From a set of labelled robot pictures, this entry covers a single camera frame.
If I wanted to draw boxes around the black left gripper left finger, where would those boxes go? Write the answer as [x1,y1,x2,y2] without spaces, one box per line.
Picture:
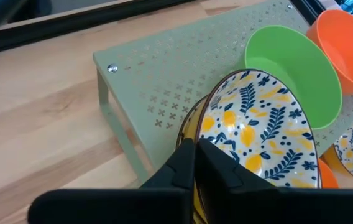
[27,138,195,224]

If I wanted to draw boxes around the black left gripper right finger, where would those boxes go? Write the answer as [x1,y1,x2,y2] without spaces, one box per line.
[195,138,353,224]

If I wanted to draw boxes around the orange plastic bowl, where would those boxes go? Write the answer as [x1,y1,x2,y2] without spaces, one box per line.
[318,158,341,189]
[305,8,353,105]

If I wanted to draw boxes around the green plastic bowl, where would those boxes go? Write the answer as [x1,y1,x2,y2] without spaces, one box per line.
[244,24,344,131]

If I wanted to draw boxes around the pale green perforated metal shelf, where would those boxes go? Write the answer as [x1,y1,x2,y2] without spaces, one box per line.
[92,0,353,184]

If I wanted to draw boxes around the black aluminium table frame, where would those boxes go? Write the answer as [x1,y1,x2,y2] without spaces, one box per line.
[0,0,325,58]

